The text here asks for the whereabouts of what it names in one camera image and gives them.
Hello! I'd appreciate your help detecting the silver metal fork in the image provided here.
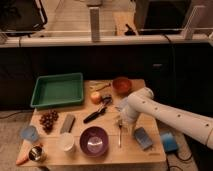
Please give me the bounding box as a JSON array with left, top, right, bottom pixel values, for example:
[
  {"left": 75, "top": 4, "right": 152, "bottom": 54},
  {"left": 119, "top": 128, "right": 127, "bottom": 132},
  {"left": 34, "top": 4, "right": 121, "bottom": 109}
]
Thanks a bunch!
[{"left": 118, "top": 119, "right": 123, "bottom": 148}]

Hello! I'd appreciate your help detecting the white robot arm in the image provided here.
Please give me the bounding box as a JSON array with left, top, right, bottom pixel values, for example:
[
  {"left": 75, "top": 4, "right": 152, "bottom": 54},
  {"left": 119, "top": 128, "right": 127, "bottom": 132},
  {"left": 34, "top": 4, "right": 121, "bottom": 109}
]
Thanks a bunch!
[{"left": 121, "top": 87, "right": 213, "bottom": 150}]

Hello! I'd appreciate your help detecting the blue sponge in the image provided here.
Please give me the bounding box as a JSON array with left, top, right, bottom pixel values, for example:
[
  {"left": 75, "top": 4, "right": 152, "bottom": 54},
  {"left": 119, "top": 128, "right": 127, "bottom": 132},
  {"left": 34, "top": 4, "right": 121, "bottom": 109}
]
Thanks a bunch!
[{"left": 134, "top": 127, "right": 153, "bottom": 150}]

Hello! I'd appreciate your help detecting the grey folded cloth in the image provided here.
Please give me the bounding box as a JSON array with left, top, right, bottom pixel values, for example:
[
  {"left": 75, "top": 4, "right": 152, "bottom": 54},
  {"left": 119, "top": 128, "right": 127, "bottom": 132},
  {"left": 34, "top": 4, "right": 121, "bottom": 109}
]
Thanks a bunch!
[{"left": 115, "top": 97, "right": 127, "bottom": 112}]

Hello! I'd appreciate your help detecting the purple bowl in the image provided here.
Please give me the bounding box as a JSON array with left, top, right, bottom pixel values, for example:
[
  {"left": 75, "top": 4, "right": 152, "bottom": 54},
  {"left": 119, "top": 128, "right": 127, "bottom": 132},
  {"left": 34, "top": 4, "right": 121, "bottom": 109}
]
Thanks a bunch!
[{"left": 79, "top": 126, "right": 109, "bottom": 157}]

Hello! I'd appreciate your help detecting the brown wooden bowl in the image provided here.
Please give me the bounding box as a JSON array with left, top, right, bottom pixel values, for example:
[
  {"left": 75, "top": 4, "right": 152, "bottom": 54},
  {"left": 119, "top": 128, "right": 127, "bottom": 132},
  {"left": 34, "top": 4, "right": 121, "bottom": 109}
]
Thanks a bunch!
[{"left": 112, "top": 77, "right": 132, "bottom": 94}]

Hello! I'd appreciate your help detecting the orange apple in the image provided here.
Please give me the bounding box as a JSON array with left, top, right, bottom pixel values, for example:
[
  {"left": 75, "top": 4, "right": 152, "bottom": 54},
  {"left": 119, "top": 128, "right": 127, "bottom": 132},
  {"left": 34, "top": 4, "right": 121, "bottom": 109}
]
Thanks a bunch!
[{"left": 90, "top": 91, "right": 102, "bottom": 104}]

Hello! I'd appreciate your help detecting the blue device on floor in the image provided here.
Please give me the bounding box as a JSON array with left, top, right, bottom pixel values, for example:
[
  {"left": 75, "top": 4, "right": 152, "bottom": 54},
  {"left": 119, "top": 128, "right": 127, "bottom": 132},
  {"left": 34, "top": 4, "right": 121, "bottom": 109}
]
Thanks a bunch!
[{"left": 160, "top": 132, "right": 178, "bottom": 152}]

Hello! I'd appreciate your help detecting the yellow banana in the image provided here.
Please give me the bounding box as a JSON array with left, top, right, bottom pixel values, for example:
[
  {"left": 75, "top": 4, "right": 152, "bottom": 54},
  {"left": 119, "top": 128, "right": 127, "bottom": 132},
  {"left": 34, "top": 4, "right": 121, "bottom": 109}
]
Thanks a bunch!
[{"left": 89, "top": 81, "right": 110, "bottom": 92}]

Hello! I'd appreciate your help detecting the grey sponge block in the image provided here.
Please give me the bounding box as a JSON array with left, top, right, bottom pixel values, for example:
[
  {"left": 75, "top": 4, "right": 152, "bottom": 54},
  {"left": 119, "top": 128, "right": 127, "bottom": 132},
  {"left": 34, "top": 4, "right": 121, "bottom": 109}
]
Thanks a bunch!
[{"left": 60, "top": 114, "right": 75, "bottom": 133}]

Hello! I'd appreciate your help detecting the white cup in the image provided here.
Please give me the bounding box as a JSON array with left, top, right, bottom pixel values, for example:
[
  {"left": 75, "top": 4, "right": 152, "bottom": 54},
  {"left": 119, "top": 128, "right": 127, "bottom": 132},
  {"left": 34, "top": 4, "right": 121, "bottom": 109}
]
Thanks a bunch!
[{"left": 59, "top": 133, "right": 75, "bottom": 154}]

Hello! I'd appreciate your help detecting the bunch of red grapes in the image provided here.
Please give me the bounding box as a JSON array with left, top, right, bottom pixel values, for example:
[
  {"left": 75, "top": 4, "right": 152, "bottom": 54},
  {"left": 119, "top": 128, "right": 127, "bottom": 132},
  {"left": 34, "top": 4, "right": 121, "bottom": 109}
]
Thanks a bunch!
[{"left": 39, "top": 111, "right": 59, "bottom": 134}]

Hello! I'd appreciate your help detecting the green plastic tray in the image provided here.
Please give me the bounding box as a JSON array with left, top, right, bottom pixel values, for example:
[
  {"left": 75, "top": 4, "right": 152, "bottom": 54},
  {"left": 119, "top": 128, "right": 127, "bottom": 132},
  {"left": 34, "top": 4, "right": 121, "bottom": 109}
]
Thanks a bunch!
[{"left": 30, "top": 73, "right": 84, "bottom": 109}]

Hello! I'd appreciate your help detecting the blue plastic cup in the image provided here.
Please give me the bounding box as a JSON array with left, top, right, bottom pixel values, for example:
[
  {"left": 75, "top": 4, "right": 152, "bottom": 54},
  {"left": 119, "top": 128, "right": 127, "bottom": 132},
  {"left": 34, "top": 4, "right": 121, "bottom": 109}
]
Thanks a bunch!
[{"left": 20, "top": 125, "right": 39, "bottom": 143}]

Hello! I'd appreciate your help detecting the wooden board background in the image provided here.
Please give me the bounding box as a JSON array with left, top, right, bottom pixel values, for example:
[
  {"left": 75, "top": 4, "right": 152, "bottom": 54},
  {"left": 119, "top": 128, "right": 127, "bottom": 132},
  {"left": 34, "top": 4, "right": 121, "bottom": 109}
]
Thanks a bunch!
[{"left": 113, "top": 12, "right": 138, "bottom": 36}]

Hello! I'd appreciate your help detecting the orange carrot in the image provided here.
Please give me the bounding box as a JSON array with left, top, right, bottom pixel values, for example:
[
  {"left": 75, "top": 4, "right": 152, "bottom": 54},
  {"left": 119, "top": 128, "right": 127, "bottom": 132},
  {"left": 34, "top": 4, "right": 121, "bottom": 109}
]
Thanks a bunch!
[{"left": 16, "top": 144, "right": 43, "bottom": 166}]

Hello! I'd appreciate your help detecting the black monitor right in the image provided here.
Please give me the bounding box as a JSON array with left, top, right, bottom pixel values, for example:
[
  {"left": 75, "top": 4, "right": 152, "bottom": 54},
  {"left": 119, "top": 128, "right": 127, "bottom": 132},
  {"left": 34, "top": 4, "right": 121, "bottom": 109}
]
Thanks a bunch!
[{"left": 134, "top": 0, "right": 191, "bottom": 35}]

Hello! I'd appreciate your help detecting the black monitor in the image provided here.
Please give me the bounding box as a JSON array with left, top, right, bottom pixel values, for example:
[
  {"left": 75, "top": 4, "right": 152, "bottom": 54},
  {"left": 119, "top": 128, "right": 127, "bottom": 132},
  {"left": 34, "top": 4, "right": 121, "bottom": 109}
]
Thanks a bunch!
[
  {"left": 134, "top": 0, "right": 191, "bottom": 35},
  {"left": 0, "top": 0, "right": 48, "bottom": 36}
]

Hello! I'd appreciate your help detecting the black monitor left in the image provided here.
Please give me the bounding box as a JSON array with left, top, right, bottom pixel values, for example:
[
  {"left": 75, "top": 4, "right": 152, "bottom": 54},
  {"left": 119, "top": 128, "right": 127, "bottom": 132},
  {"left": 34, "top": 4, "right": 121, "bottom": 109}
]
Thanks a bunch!
[{"left": 0, "top": 0, "right": 48, "bottom": 36}]

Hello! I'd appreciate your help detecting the black handled peeler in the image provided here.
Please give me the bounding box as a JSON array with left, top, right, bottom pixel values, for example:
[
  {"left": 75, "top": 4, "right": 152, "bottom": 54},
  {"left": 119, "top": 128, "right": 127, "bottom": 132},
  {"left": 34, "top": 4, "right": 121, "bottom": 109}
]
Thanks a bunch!
[{"left": 83, "top": 94, "right": 112, "bottom": 124}]

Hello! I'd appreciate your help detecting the white vertical post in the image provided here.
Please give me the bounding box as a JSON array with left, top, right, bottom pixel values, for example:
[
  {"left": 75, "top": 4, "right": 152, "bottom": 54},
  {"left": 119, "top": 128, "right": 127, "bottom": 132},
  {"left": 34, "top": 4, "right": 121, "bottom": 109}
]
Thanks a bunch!
[{"left": 89, "top": 7, "right": 100, "bottom": 42}]

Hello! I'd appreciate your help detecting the white angled bracket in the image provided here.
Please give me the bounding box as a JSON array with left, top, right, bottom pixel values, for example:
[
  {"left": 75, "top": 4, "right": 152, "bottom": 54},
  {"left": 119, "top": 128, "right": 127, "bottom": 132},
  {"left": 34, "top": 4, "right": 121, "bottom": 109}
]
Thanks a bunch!
[{"left": 181, "top": 5, "right": 205, "bottom": 40}]

